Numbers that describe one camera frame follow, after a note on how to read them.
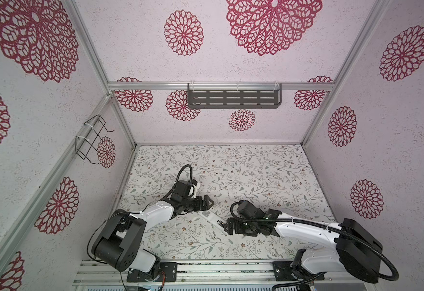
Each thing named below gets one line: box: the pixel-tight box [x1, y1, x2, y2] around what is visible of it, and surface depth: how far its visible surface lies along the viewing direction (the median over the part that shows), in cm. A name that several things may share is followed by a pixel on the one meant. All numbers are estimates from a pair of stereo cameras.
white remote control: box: [197, 210, 227, 232], surface depth 89 cm
